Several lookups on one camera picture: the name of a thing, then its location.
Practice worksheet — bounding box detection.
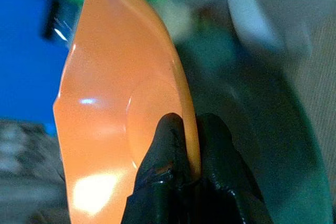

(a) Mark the blue plastic bin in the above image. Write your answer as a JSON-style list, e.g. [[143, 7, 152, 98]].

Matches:
[[0, 0, 77, 137]]

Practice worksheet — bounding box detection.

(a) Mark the orange plastic plate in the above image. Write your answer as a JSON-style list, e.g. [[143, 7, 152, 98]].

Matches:
[[52, 0, 203, 224]]

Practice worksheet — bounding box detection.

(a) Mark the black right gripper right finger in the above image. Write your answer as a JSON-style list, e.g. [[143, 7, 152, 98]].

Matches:
[[191, 112, 274, 224]]

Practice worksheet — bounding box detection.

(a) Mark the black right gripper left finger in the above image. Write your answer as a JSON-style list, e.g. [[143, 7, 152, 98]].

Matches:
[[120, 112, 195, 224]]

